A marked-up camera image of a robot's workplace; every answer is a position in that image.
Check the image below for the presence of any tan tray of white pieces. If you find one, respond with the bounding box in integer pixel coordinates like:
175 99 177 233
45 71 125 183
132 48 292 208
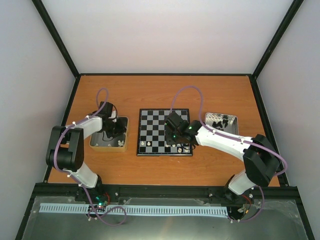
89 116 129 152

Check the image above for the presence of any clear tray of black pieces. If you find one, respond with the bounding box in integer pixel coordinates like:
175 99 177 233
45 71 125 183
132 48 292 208
204 112 239 135

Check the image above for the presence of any black and white chessboard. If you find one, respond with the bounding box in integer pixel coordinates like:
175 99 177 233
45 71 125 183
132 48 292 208
136 108 193 157

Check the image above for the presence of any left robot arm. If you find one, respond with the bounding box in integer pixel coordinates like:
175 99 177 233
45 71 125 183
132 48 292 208
45 102 129 202

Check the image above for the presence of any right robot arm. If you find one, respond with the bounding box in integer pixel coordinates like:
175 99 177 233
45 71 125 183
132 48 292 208
164 112 282 203

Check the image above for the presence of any green lit circuit board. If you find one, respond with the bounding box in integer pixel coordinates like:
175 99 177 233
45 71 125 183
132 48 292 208
95 192 110 209

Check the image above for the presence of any black aluminium frame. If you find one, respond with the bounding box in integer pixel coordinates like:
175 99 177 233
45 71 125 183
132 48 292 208
15 0 315 240

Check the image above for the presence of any light blue cable duct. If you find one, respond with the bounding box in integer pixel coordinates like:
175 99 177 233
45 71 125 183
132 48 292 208
39 203 228 218

